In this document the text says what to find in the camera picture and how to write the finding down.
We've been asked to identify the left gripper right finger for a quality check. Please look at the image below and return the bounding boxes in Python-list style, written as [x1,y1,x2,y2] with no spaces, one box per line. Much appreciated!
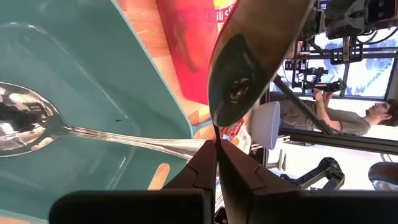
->
[217,139,398,224]

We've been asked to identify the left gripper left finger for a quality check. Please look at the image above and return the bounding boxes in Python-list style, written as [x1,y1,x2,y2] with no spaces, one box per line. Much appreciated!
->
[49,139,218,224]

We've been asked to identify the blue white ramen packet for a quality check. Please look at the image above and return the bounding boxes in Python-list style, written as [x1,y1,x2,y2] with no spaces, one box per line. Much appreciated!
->
[220,118,252,156]

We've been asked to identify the silver utensil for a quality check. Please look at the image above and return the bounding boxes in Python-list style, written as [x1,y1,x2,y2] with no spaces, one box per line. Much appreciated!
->
[207,0,313,147]

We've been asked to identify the metal spoon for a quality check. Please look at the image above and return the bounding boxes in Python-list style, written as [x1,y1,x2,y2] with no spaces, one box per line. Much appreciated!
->
[0,81,206,161]

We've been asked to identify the black background robot rig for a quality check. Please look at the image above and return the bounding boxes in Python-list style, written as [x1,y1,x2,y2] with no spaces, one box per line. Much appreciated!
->
[283,58,348,94]

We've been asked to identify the blue bowl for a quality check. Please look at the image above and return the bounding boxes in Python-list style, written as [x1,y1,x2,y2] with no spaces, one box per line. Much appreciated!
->
[249,100,281,151]

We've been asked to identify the person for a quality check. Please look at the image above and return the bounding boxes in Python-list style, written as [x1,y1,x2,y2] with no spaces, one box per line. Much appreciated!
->
[278,89,398,138]

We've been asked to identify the dark chair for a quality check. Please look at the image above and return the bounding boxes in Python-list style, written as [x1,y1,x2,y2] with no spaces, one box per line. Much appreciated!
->
[368,161,398,192]

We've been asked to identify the red plastic tray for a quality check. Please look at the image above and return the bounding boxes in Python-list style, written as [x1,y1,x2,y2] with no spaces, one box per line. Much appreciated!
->
[155,0,220,106]

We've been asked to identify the teal plastic tray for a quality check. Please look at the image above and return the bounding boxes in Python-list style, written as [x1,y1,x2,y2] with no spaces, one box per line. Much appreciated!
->
[0,0,195,222]

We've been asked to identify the black metal rig frame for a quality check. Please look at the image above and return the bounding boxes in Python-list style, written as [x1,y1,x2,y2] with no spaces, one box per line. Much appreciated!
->
[295,37,398,65]

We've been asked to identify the black bracket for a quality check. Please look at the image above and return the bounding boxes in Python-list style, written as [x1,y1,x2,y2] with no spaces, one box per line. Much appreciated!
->
[279,156,346,191]

